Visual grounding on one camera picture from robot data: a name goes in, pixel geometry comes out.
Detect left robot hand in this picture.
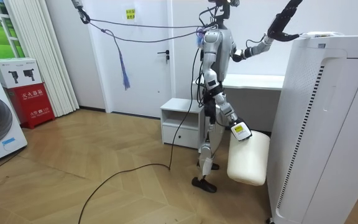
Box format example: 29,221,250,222
266,0,304,43

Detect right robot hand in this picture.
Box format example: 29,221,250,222
229,119,253,142

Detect white plastic bin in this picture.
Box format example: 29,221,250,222
226,129,271,187

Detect robot legs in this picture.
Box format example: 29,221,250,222
191,99,230,194

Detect flat white device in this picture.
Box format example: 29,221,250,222
300,30,345,39

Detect white desk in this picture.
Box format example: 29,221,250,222
193,73,286,133

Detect small white nightstand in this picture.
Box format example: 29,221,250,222
160,97,206,150

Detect robot body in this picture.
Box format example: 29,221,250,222
196,0,241,108

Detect tall white appliance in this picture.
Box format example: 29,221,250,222
265,32,358,224

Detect white door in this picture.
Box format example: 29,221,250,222
87,0,174,119

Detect red fire extinguisher box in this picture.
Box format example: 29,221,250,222
4,82,57,130

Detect white cardboard box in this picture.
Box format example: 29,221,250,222
0,57,44,90

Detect long black floor cable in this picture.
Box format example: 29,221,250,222
78,46,202,224

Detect black door handle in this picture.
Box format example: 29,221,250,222
157,49,171,65

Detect cable bundle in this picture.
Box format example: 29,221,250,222
71,0,218,91

